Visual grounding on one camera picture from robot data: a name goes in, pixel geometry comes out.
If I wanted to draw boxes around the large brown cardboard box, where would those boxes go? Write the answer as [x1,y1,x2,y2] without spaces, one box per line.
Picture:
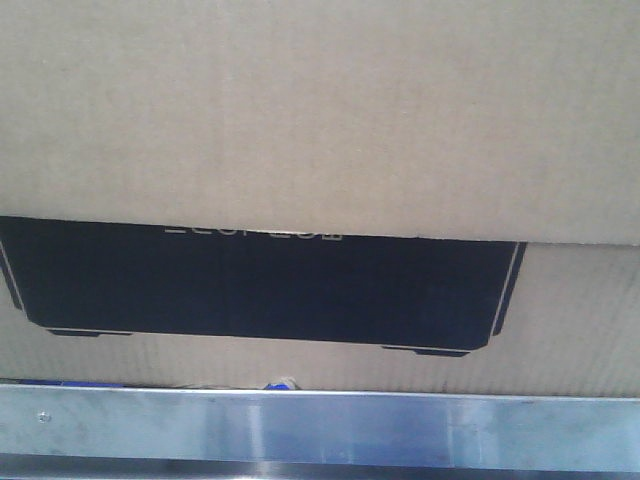
[1,1,639,397]

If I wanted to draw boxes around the blue item under box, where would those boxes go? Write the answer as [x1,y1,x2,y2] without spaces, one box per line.
[264,377,300,391]

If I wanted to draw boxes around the metal shelf front rail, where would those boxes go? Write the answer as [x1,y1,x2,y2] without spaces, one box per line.
[1,384,639,479]

